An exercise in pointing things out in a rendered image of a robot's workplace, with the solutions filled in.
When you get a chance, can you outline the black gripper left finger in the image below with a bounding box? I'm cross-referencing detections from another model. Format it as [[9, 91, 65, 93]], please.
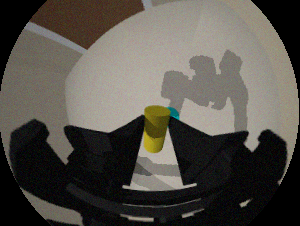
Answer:
[[64, 116, 145, 186]]

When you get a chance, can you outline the cyan circle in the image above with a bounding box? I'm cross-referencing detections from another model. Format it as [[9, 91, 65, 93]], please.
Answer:
[[167, 108, 179, 120]]

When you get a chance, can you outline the yellow cylinder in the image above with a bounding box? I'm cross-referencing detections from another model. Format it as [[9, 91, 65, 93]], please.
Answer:
[[143, 106, 171, 154]]

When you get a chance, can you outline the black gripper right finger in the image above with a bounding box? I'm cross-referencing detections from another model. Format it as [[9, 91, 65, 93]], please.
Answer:
[[169, 117, 250, 186]]

